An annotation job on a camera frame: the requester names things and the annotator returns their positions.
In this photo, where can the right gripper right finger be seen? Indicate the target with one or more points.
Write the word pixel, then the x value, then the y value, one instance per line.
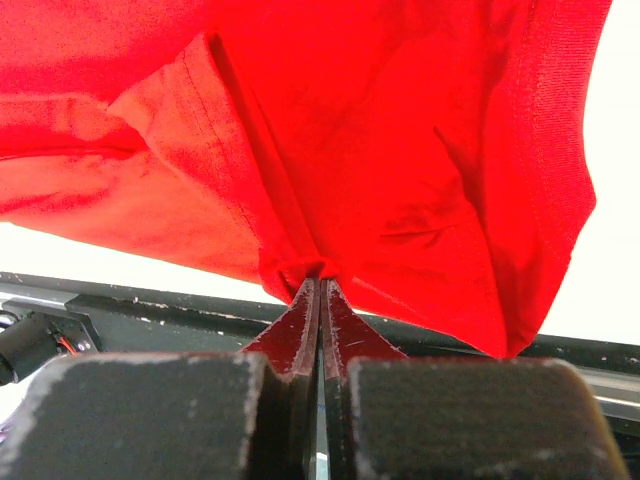
pixel 393 417

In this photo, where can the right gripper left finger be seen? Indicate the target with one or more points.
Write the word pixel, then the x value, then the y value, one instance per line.
pixel 188 415

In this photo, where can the red t shirt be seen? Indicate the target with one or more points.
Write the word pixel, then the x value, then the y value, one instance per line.
pixel 426 155

